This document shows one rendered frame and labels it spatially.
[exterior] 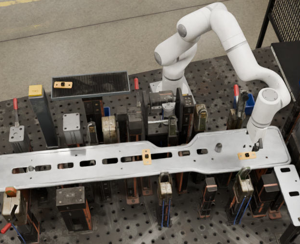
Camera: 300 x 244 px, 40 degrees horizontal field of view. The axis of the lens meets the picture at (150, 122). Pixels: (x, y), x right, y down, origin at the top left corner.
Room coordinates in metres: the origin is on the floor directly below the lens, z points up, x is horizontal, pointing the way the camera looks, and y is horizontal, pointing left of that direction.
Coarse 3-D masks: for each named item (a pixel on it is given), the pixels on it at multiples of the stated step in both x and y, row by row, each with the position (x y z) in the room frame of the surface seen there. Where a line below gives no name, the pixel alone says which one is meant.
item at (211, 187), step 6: (210, 180) 0.88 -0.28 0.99; (204, 186) 0.87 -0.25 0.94; (210, 186) 0.84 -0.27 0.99; (216, 186) 0.85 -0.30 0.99; (204, 192) 0.85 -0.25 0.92; (210, 192) 0.82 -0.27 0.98; (204, 198) 0.84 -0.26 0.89; (210, 198) 0.82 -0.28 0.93; (198, 204) 0.89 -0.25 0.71; (204, 204) 0.83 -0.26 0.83; (210, 204) 0.83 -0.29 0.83; (198, 210) 0.86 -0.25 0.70; (204, 210) 0.83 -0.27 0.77; (204, 216) 0.82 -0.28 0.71; (210, 216) 0.83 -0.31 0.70
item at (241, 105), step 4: (240, 92) 1.20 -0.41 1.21; (244, 92) 1.21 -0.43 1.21; (240, 96) 1.20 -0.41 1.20; (244, 96) 1.18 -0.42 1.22; (240, 100) 1.19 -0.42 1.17; (244, 100) 1.17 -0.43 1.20; (240, 104) 1.20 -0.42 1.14; (244, 104) 1.19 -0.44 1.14; (236, 108) 1.20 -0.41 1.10; (240, 108) 1.20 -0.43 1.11; (244, 108) 1.19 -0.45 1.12; (236, 112) 1.19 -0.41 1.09; (236, 116) 1.18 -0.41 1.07
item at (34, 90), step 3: (30, 87) 1.27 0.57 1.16; (33, 87) 1.27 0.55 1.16; (36, 87) 1.27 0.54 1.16; (39, 87) 1.27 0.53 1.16; (30, 90) 1.25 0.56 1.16; (33, 90) 1.25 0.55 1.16; (36, 90) 1.25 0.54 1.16; (39, 90) 1.25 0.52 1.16; (30, 93) 1.23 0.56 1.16; (33, 93) 1.23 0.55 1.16; (36, 93) 1.23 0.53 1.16; (39, 93) 1.23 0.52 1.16
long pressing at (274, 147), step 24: (120, 144) 1.05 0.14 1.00; (144, 144) 1.06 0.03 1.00; (192, 144) 1.06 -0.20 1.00; (240, 144) 1.06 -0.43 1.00; (264, 144) 1.07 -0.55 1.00; (0, 168) 0.92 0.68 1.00; (72, 168) 0.92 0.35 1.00; (96, 168) 0.92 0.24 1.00; (120, 168) 0.92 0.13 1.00; (144, 168) 0.93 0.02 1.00; (168, 168) 0.93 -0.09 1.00; (192, 168) 0.93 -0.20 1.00; (216, 168) 0.93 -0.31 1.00; (240, 168) 0.93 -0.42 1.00
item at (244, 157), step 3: (240, 153) 1.01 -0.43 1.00; (243, 153) 1.01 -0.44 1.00; (246, 153) 1.01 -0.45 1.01; (249, 153) 1.01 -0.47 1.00; (252, 153) 1.01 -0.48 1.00; (243, 156) 0.99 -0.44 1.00; (246, 156) 0.99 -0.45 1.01; (249, 156) 1.00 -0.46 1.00; (252, 156) 1.00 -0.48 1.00; (255, 156) 1.00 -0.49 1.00; (240, 159) 0.98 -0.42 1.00; (243, 159) 0.98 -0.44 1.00
